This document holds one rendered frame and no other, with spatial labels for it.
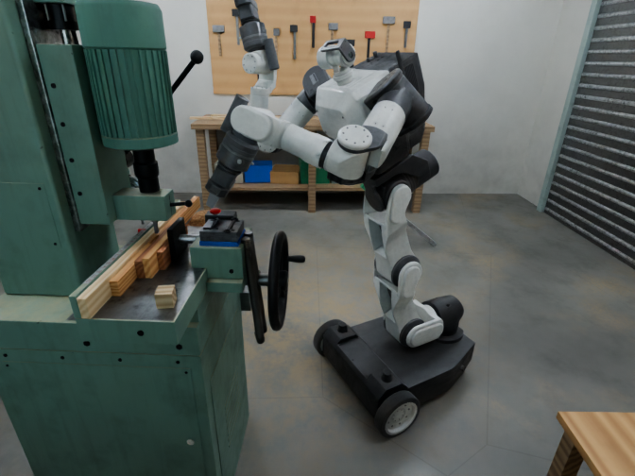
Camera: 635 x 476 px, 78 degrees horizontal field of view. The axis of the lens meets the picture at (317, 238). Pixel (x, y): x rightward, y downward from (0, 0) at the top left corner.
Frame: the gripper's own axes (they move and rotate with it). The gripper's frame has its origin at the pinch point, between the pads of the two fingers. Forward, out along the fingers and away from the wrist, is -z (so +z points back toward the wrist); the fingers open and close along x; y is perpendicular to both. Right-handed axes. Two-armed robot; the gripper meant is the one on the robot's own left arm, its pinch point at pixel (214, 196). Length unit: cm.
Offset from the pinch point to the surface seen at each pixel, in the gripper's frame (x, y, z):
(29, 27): -8, 49, 17
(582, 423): -22, -113, 4
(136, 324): -33.6, -1.0, -18.9
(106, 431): -23, -5, -70
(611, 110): 240, -221, 127
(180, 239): -4.8, 2.2, -13.5
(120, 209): -3.8, 19.5, -14.5
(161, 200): -3.8, 11.1, -6.5
